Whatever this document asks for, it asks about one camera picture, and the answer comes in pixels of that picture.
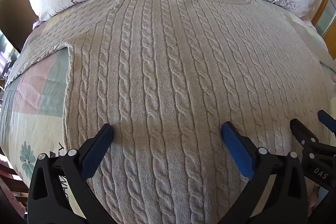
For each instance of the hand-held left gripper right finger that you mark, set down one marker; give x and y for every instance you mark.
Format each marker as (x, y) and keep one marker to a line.
(237, 149)

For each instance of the dark headboard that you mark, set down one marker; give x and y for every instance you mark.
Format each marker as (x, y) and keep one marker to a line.
(14, 11)

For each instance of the wooden door frame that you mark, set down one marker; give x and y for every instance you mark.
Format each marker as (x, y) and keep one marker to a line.
(326, 16)

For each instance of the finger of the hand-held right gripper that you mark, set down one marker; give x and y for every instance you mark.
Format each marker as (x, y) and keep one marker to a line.
(326, 120)
(302, 132)

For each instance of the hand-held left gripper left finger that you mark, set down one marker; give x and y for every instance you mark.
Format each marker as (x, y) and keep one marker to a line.
(97, 146)

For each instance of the person's right forearm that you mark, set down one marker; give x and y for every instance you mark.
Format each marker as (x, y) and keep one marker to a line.
(313, 200)

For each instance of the pastel patchwork bed sheet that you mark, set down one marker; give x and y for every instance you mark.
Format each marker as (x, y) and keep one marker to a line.
(34, 98)

